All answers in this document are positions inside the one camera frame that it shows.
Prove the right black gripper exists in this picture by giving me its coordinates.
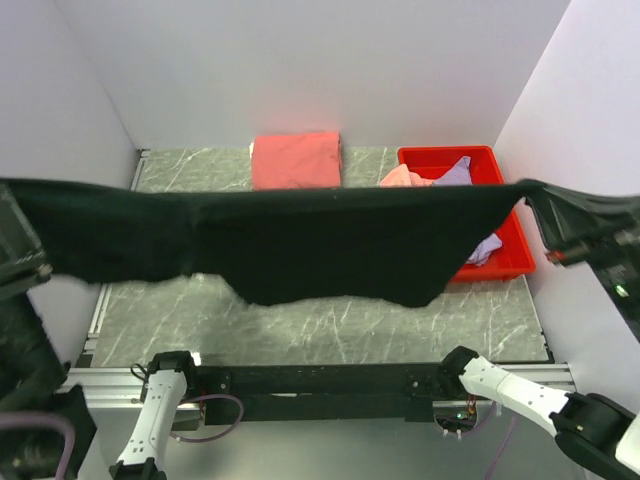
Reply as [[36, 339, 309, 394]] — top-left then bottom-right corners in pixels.
[[516, 170, 640, 337]]

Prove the black t shirt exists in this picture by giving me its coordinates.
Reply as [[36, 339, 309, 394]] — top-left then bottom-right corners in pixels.
[[8, 179, 542, 307]]

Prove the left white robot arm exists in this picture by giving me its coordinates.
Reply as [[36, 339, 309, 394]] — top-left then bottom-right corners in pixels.
[[1, 184, 200, 479]]

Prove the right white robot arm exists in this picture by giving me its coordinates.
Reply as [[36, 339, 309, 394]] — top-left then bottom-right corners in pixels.
[[437, 186, 639, 479]]

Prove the red plastic bin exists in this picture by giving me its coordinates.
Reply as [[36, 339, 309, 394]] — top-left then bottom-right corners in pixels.
[[397, 146, 536, 283]]

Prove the crumpled lavender t shirt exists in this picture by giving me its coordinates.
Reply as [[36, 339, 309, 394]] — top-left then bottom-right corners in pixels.
[[432, 156, 503, 267]]

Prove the crumpled salmon t shirt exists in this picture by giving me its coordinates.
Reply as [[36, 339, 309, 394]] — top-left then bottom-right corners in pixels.
[[379, 164, 433, 187]]

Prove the folded pink t shirt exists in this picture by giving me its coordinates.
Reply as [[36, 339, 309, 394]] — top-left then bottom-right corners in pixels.
[[250, 132, 342, 190]]

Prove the aluminium frame rail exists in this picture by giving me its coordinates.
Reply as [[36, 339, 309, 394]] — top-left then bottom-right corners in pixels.
[[58, 364, 577, 410]]

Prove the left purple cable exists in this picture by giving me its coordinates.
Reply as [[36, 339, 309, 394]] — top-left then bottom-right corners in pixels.
[[0, 412, 76, 480]]

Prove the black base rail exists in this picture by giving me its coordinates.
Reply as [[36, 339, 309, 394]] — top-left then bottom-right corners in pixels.
[[183, 363, 468, 422]]

